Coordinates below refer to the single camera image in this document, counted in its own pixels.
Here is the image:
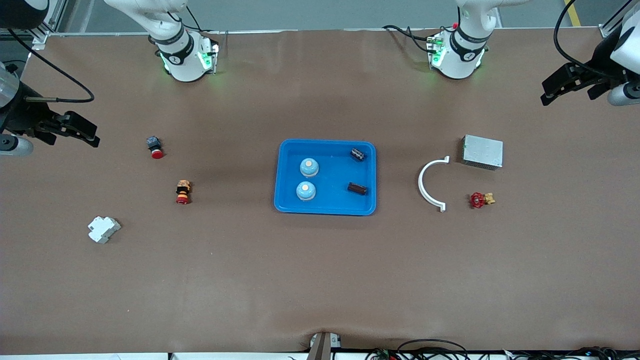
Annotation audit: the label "green-lit arm base panel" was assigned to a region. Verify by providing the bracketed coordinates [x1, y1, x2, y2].
[197, 42, 221, 75]
[426, 32, 447, 68]

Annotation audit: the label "grey metal box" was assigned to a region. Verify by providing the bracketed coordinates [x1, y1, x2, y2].
[461, 134, 504, 171]

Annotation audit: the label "white circuit breaker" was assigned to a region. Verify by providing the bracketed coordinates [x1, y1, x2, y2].
[88, 216, 122, 244]

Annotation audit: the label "blue plastic tray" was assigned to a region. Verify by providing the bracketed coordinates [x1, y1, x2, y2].
[273, 138, 377, 217]

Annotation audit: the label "metal table edge clamp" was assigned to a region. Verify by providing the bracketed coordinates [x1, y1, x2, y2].
[309, 332, 342, 360]

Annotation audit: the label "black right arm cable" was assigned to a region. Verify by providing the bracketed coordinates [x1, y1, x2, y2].
[6, 29, 96, 104]

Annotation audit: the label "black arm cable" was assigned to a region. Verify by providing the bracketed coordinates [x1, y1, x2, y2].
[554, 0, 621, 76]
[6, 29, 96, 104]

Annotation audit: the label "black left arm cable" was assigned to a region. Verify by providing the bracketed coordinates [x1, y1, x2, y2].
[554, 0, 621, 76]

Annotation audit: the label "black right arm base cables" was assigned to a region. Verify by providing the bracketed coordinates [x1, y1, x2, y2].
[170, 5, 221, 48]

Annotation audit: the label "black arm base cables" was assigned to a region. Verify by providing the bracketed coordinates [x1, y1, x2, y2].
[382, 24, 436, 53]
[170, 5, 221, 48]

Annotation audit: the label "white curved plastic bracket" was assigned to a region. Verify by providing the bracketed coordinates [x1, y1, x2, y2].
[417, 156, 450, 213]

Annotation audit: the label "black left arm base cables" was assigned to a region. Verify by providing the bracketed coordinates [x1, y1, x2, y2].
[382, 24, 436, 53]

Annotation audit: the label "black cable bundle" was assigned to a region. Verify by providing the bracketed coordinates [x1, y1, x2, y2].
[500, 346, 640, 360]

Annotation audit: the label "black looped cables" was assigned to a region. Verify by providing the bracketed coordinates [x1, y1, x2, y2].
[365, 339, 471, 360]

